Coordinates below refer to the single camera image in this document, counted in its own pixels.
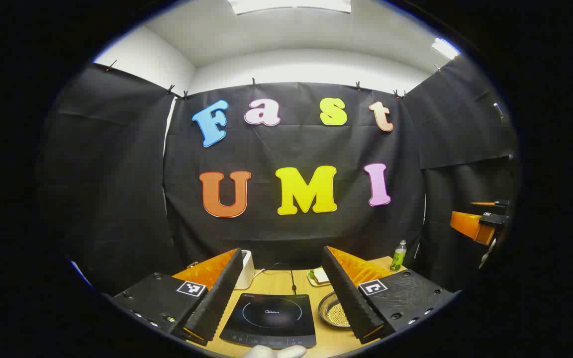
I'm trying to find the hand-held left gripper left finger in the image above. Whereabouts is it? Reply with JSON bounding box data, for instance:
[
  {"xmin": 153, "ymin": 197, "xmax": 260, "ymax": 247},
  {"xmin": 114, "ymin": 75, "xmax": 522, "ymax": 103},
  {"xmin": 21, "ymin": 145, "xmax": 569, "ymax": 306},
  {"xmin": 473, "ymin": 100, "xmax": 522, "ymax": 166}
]
[{"xmin": 109, "ymin": 248, "xmax": 244, "ymax": 347}]

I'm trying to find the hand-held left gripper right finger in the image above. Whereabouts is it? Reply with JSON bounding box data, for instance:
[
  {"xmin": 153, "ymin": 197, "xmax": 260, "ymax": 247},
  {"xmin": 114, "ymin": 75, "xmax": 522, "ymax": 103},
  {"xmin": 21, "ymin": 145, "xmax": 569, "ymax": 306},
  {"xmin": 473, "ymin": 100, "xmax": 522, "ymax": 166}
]
[{"xmin": 321, "ymin": 245, "xmax": 461, "ymax": 345}]

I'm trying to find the stainless steel pot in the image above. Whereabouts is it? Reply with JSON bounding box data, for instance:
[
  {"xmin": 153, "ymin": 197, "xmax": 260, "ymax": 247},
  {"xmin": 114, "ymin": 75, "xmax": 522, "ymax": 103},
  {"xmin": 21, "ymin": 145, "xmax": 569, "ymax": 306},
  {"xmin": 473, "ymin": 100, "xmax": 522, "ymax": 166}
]
[{"xmin": 318, "ymin": 291, "xmax": 352, "ymax": 329}]

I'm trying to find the black induction cooktop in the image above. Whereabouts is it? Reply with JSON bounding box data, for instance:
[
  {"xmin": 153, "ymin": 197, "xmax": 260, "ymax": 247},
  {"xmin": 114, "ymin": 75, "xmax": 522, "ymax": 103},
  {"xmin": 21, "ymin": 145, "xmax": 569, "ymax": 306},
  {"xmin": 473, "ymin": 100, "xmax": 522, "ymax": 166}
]
[{"xmin": 219, "ymin": 293, "xmax": 317, "ymax": 349}]

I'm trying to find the pile of soybeans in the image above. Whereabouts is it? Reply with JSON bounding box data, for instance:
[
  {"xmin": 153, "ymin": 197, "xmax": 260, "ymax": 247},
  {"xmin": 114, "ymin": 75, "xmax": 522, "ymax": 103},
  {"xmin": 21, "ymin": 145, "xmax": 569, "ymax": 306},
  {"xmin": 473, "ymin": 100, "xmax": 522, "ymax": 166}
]
[{"xmin": 327, "ymin": 301, "xmax": 351, "ymax": 327}]

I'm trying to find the white toaster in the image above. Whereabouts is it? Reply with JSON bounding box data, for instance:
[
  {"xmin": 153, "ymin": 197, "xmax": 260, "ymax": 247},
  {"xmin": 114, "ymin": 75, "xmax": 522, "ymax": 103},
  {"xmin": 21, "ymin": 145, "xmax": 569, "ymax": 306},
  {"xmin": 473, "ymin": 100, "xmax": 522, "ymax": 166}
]
[{"xmin": 234, "ymin": 250, "xmax": 256, "ymax": 290}]

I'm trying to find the small plate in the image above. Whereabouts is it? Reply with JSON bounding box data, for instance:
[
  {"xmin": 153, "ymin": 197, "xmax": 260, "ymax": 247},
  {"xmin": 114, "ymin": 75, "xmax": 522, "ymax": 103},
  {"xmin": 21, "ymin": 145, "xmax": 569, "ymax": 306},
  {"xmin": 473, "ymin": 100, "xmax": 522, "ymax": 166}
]
[{"xmin": 307, "ymin": 268, "xmax": 332, "ymax": 288}]

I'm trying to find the green drink bottle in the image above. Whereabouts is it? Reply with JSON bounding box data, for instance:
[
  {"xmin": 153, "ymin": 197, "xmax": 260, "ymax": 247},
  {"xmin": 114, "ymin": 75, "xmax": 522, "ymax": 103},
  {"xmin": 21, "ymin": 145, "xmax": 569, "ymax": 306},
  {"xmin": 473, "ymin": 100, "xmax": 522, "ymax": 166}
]
[{"xmin": 390, "ymin": 240, "xmax": 407, "ymax": 272}]

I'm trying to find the black backdrop cloth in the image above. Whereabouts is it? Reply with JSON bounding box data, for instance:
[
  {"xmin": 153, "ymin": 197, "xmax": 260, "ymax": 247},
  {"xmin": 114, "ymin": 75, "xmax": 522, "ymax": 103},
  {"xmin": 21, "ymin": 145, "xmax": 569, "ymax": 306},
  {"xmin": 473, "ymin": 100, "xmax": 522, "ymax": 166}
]
[{"xmin": 38, "ymin": 55, "xmax": 518, "ymax": 295}]

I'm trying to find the ceiling light panel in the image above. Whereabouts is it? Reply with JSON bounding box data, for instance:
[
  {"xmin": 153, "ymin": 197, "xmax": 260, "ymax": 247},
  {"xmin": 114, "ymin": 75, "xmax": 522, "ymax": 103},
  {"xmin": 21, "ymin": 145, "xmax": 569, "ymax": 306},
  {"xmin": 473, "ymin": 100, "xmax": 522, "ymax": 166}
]
[
  {"xmin": 431, "ymin": 38, "xmax": 461, "ymax": 61},
  {"xmin": 227, "ymin": 0, "xmax": 352, "ymax": 15}
]

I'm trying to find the black power cable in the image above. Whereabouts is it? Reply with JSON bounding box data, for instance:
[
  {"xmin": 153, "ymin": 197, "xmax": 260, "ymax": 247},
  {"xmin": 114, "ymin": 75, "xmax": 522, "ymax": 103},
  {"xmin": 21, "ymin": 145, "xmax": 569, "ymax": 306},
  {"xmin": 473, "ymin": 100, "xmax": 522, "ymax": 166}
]
[{"xmin": 266, "ymin": 262, "xmax": 298, "ymax": 295}]

